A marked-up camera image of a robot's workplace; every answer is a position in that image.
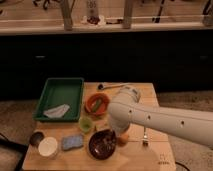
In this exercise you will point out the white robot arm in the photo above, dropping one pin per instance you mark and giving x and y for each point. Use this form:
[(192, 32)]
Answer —
[(125, 109)]

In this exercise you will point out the green cucumber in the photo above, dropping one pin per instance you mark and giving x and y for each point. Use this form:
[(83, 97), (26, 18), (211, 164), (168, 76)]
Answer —
[(96, 105)]

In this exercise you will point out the wooden handled ladle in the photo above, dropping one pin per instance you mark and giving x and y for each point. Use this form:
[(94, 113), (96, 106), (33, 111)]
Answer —
[(107, 86)]

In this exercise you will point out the white crumpled cloth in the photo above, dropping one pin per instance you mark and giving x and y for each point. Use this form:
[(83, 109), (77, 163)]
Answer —
[(57, 112)]

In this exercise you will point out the dark purple bowl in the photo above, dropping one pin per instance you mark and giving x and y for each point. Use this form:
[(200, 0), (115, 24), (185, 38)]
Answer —
[(102, 144)]

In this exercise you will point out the green plastic tray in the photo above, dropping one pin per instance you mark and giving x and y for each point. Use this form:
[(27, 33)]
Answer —
[(59, 91)]

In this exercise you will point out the blue sponge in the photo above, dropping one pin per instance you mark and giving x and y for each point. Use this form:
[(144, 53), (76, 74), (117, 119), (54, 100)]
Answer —
[(71, 142)]

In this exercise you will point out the small green cup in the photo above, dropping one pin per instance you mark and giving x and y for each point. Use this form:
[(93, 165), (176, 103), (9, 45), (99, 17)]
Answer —
[(85, 124)]

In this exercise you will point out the white cup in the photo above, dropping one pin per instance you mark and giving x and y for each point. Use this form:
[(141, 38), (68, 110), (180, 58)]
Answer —
[(48, 147)]

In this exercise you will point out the orange bowl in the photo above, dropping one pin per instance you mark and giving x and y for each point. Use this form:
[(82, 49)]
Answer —
[(92, 100)]

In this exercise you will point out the orange fruit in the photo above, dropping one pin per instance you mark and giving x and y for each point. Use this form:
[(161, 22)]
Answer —
[(123, 139)]

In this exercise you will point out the silver fork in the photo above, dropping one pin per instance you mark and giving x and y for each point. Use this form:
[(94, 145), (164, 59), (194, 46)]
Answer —
[(145, 137)]

